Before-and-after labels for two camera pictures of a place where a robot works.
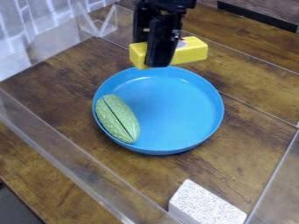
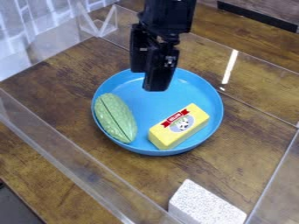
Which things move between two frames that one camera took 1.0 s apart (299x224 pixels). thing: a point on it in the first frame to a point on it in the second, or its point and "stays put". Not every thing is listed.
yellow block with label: (191, 49) to (178, 127)
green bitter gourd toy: (117, 119) stays put
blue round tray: (178, 104) stays put
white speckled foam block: (195, 206) stays put
